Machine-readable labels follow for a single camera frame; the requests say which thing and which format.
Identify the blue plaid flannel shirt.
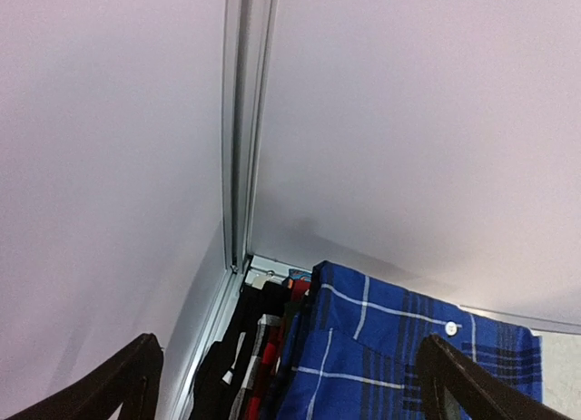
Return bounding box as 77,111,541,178
260,261,543,419

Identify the black shirt with white letters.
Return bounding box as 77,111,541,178
190,282,291,419

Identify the red black plaid shirt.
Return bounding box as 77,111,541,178
228,274,310,419

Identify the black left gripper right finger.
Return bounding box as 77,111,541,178
416,335,566,420

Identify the left aluminium frame post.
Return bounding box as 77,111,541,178
156,0,279,419

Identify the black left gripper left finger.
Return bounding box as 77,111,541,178
11,333,164,420

